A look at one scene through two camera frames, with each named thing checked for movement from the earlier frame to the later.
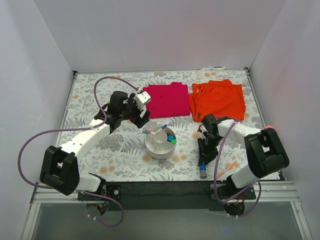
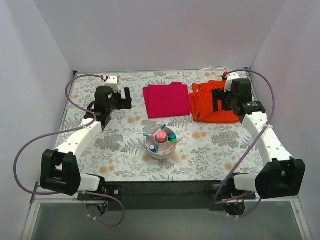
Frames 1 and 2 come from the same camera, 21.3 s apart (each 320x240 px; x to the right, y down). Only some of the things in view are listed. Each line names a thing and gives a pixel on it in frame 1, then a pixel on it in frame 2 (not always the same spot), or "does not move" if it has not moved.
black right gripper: [207, 149] → [219, 100]
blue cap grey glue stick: [203, 170] → [152, 148]
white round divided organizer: [156, 143] does not move
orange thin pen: [221, 173] → [175, 144]
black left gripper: [139, 115] → [122, 100]
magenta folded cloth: [167, 100] does not move
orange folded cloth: [220, 97] does not move
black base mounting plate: [163, 196] does not move
